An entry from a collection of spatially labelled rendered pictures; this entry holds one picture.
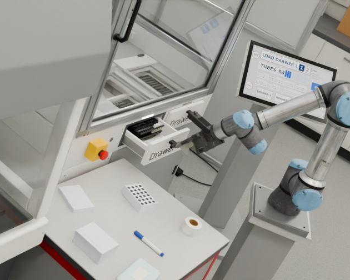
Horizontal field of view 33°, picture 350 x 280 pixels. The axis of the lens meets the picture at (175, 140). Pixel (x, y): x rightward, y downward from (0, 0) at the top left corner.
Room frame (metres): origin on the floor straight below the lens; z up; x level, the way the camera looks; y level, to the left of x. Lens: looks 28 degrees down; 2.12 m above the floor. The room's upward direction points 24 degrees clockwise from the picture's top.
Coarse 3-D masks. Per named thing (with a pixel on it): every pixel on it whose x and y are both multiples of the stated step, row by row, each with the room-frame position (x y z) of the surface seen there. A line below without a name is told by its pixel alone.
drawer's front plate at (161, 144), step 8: (184, 128) 2.32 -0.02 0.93; (168, 136) 2.20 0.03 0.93; (176, 136) 2.24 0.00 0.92; (184, 136) 2.32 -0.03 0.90; (152, 144) 2.08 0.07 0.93; (160, 144) 2.14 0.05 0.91; (168, 144) 2.21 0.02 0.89; (152, 152) 2.10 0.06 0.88; (160, 152) 2.17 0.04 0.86; (168, 152) 2.24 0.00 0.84; (144, 160) 2.08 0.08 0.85; (152, 160) 2.13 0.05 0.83
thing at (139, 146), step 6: (162, 120) 2.38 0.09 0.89; (168, 126) 2.35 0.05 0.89; (126, 132) 2.15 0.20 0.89; (162, 132) 2.36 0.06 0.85; (168, 132) 2.35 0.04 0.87; (126, 138) 2.15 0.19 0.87; (132, 138) 2.14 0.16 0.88; (138, 138) 2.14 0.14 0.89; (150, 138) 2.28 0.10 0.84; (126, 144) 2.14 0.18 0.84; (132, 144) 2.13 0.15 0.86; (138, 144) 2.12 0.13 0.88; (144, 144) 2.11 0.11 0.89; (132, 150) 2.13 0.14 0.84; (138, 150) 2.12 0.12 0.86; (144, 150) 2.11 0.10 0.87
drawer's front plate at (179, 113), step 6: (198, 102) 2.64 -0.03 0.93; (180, 108) 2.49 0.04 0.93; (186, 108) 2.53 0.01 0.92; (192, 108) 2.59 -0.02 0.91; (198, 108) 2.65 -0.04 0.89; (168, 114) 2.42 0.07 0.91; (174, 114) 2.45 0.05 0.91; (180, 114) 2.50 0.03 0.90; (186, 114) 2.55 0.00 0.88; (168, 120) 2.42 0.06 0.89; (174, 120) 2.47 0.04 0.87; (186, 120) 2.58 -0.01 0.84; (174, 126) 2.49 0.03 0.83
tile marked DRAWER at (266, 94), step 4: (256, 88) 2.90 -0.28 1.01; (260, 88) 2.91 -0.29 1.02; (256, 92) 2.89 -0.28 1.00; (260, 92) 2.90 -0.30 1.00; (264, 92) 2.91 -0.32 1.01; (268, 92) 2.92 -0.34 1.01; (272, 92) 2.93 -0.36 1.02; (260, 96) 2.89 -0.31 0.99; (264, 96) 2.90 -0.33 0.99; (268, 96) 2.91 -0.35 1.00
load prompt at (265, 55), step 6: (264, 54) 3.02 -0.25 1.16; (270, 54) 3.04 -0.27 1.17; (276, 54) 3.05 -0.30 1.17; (270, 60) 3.02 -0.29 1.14; (276, 60) 3.04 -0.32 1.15; (282, 60) 3.05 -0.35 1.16; (288, 60) 3.07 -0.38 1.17; (288, 66) 3.05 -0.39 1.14; (294, 66) 3.07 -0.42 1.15; (300, 66) 3.08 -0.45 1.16; (306, 66) 3.10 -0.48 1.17; (306, 72) 3.08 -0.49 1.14
